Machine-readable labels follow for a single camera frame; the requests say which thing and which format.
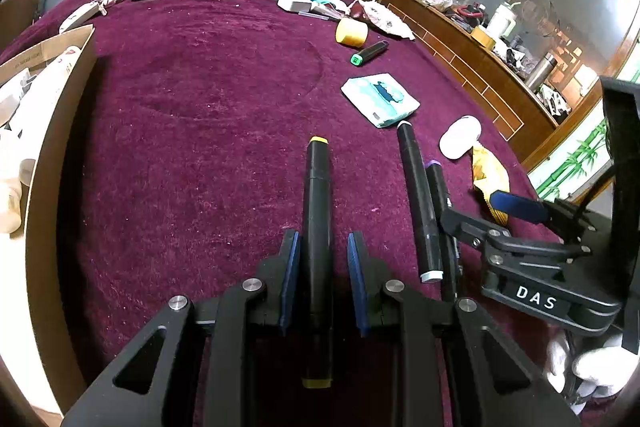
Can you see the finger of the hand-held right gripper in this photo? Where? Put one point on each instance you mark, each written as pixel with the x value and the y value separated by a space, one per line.
pixel 520 207
pixel 465 227

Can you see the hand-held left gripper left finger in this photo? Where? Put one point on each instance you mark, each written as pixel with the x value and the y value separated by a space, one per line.
pixel 290 279

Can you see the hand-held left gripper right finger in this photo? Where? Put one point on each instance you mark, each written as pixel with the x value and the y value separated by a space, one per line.
pixel 357 283

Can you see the purple-capped black marker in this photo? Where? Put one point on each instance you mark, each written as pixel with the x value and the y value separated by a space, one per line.
pixel 439 187

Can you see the yellow-capped black marker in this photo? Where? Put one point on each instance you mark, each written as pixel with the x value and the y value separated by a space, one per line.
pixel 317 207

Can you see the brown cardboard box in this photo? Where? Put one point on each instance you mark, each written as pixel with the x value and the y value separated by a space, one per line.
pixel 55 157

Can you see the person's right hand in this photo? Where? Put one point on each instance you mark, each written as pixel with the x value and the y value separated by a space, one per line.
pixel 595 367

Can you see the yellow snack packet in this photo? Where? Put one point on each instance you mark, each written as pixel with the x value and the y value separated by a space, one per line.
pixel 487 172

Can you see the white-capped black marker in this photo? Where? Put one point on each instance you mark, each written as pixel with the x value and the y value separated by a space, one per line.
pixel 417 197

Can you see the white oval case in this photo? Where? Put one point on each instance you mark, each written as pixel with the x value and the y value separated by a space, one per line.
pixel 460 137

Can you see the steel thermos flask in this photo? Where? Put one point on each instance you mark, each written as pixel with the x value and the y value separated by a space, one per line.
pixel 542 72

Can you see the wooden cabinet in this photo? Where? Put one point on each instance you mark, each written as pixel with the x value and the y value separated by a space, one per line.
pixel 480 72

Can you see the teal white tissue packet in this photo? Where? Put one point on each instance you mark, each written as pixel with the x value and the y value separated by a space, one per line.
pixel 380 99

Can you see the small yellow box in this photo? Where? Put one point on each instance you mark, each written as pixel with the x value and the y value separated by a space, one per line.
pixel 482 37

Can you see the white tumbler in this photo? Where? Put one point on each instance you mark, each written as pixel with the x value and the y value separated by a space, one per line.
pixel 501 21

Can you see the green-capped black marker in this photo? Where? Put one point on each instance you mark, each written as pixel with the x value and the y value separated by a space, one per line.
pixel 372 51

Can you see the yellow tape roll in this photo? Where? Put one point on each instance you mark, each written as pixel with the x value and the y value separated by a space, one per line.
pixel 351 32

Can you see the red brown foil packet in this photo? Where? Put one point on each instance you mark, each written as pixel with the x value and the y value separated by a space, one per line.
pixel 375 17

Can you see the small white box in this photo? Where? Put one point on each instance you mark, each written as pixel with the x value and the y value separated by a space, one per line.
pixel 292 3

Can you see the white car key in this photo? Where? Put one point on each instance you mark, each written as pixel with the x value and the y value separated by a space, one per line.
pixel 77 17

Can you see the bamboo wall picture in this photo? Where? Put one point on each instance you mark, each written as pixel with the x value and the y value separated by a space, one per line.
pixel 575 162

